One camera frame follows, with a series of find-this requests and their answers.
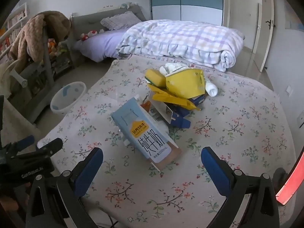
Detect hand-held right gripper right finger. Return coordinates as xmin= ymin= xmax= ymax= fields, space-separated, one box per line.
xmin=201 ymin=146 xmax=281 ymax=228

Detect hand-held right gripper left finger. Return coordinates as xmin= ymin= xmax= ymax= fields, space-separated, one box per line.
xmin=25 ymin=147 xmax=105 ymax=228

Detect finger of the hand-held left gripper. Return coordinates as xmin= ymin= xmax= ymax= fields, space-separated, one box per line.
xmin=22 ymin=138 xmax=64 ymax=158
xmin=2 ymin=135 xmax=36 ymax=152

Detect white plastic waste bin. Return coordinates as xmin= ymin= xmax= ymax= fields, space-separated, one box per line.
xmin=50 ymin=81 xmax=87 ymax=115

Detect dark blue tissue box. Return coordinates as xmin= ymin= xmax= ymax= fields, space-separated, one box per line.
xmin=166 ymin=104 xmax=192 ymax=129

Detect light blue milk carton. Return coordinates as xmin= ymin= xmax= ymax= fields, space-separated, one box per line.
xmin=111 ymin=94 xmax=182 ymax=171

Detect small blue white box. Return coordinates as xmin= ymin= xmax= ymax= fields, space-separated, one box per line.
xmin=190 ymin=94 xmax=206 ymax=106

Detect white printed carton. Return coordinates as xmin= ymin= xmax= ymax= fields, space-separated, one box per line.
xmin=148 ymin=97 xmax=174 ymax=124

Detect white squeeze tube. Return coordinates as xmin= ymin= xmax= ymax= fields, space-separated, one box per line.
xmin=205 ymin=78 xmax=218 ymax=97

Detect yellow serrated packet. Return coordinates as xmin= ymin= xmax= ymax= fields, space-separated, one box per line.
xmin=148 ymin=85 xmax=202 ymax=111

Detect torn yellow paper box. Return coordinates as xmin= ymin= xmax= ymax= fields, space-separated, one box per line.
xmin=165 ymin=68 xmax=206 ymax=99

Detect yellow green sponge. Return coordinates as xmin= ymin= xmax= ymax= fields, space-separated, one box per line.
xmin=145 ymin=69 xmax=167 ymax=87

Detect white tissue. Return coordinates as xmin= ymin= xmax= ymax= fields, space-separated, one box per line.
xmin=159 ymin=63 xmax=190 ymax=74

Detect floral tablecloth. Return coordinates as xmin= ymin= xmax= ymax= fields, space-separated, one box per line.
xmin=37 ymin=55 xmax=300 ymax=228

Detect grey rolling chair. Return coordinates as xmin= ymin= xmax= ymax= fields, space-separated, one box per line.
xmin=5 ymin=26 xmax=72 ymax=124

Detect red curved object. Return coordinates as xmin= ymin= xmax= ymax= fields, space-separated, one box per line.
xmin=275 ymin=152 xmax=304 ymax=206

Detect low wooden shelf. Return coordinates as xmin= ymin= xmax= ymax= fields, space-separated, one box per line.
xmin=47 ymin=38 xmax=75 ymax=79

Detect pile of plush toys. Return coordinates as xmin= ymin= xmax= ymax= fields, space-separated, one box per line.
xmin=47 ymin=38 xmax=68 ymax=55

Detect brown fleece blanket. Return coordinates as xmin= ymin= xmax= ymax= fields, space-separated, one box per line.
xmin=8 ymin=11 xmax=72 ymax=70

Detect white bookshelf with books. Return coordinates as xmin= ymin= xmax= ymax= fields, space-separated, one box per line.
xmin=0 ymin=2 xmax=30 ymax=60

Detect red white cat plush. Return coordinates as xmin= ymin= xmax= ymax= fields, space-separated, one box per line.
xmin=80 ymin=30 xmax=98 ymax=41

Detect bed with grey headboard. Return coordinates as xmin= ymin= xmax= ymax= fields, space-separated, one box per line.
xmin=71 ymin=6 xmax=148 ymax=63

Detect white folded duvet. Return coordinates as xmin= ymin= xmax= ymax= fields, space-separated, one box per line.
xmin=117 ymin=20 xmax=245 ymax=73

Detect white door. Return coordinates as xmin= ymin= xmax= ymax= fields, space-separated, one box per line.
xmin=252 ymin=0 xmax=276 ymax=73

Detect frilled pillow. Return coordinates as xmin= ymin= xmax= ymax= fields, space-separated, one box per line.
xmin=100 ymin=14 xmax=142 ymax=31

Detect white teal wardrobe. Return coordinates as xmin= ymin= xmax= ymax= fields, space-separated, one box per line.
xmin=150 ymin=0 xmax=225 ymax=26

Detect black cable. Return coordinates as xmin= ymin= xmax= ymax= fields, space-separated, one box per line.
xmin=104 ymin=212 xmax=119 ymax=228

